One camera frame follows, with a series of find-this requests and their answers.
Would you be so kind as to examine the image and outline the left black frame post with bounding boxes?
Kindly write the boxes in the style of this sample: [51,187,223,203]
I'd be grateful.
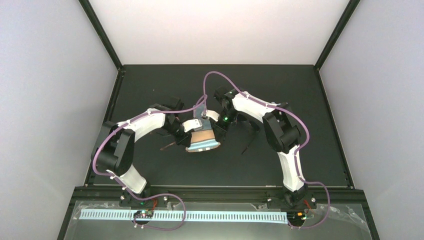
[78,0,123,71]

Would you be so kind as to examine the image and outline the black front frame rail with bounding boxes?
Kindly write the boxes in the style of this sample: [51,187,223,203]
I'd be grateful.
[57,184,380,240]

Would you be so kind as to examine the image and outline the brown translucent sunglasses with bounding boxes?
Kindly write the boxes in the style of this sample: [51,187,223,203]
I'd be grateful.
[160,141,176,151]

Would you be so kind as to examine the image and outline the light blue cleaning cloth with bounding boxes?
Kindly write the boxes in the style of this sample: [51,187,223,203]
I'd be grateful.
[186,139,221,152]

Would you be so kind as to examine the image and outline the purple cable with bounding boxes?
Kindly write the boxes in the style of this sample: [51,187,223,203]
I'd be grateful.
[92,94,209,232]
[202,71,331,230]

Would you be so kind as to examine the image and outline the black sunglasses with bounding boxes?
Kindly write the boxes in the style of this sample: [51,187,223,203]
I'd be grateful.
[236,114,261,155]

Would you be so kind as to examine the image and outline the right black frame post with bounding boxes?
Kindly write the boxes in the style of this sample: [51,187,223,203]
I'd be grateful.
[314,0,361,71]

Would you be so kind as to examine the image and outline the brown plaid glasses case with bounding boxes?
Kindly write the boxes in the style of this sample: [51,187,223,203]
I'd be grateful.
[185,129,216,153]

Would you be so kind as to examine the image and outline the black frame post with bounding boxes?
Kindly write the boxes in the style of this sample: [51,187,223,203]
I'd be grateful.
[78,0,123,71]
[314,0,361,71]

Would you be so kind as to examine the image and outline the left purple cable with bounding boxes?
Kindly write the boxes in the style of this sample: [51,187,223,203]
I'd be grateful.
[92,94,209,232]

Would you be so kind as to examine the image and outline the left small circuit board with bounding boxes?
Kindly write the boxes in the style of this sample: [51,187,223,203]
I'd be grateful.
[133,210,154,220]

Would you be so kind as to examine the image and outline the white slotted cable duct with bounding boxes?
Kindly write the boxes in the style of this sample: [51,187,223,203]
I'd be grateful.
[76,209,288,224]

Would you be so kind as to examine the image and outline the right small circuit board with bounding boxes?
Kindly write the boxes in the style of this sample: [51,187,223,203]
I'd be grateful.
[289,212,308,221]

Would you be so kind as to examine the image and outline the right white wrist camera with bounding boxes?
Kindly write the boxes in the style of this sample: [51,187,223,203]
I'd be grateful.
[201,109,220,122]

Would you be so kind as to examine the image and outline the blue-grey glasses case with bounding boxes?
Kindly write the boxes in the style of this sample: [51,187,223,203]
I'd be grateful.
[193,103,212,132]

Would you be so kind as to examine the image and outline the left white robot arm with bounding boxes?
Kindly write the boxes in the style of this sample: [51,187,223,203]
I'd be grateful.
[91,98,192,195]

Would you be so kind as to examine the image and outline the small circuit board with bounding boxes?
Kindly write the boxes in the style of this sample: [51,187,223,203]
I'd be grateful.
[133,210,154,220]
[289,212,308,221]

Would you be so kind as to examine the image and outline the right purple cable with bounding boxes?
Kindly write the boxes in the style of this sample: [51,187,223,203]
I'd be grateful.
[202,71,331,230]

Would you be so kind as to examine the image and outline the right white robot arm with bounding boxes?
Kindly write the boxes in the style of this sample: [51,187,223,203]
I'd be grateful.
[212,87,308,210]

